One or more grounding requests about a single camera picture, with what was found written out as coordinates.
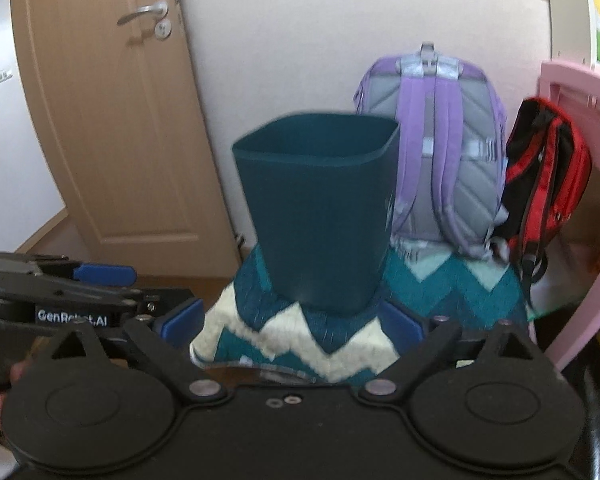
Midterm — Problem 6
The white bookshelf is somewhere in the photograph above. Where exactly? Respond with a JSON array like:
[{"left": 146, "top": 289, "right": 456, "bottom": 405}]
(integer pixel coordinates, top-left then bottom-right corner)
[{"left": 547, "top": 0, "right": 600, "bottom": 70}]

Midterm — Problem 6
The red black backpack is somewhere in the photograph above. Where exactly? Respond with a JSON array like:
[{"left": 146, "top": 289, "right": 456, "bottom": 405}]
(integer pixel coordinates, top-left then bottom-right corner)
[{"left": 494, "top": 96, "right": 593, "bottom": 301}]

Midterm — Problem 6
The wooden door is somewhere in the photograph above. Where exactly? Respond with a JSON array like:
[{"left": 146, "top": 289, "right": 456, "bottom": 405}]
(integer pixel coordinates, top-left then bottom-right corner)
[{"left": 10, "top": 0, "right": 239, "bottom": 278}]

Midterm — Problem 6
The teal cream zigzag blanket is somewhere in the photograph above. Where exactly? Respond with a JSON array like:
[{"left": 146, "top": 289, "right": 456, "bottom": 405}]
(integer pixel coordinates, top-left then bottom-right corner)
[{"left": 189, "top": 248, "right": 527, "bottom": 384}]

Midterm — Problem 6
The teal trash bin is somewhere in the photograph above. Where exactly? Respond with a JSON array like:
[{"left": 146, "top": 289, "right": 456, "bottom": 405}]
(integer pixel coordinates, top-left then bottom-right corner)
[{"left": 232, "top": 113, "right": 400, "bottom": 315}]

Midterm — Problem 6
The silver door handle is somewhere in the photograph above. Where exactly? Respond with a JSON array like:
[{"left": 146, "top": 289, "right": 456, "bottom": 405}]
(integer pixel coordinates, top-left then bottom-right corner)
[{"left": 117, "top": 0, "right": 169, "bottom": 26}]

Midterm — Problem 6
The purple grey backpack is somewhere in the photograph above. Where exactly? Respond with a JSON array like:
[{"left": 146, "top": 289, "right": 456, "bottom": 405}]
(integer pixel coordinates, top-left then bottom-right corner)
[{"left": 354, "top": 44, "right": 508, "bottom": 260}]

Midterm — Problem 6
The pink furniture frame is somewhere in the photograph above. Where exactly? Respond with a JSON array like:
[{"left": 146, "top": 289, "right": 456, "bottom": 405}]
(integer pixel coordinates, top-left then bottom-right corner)
[{"left": 526, "top": 58, "right": 600, "bottom": 372}]

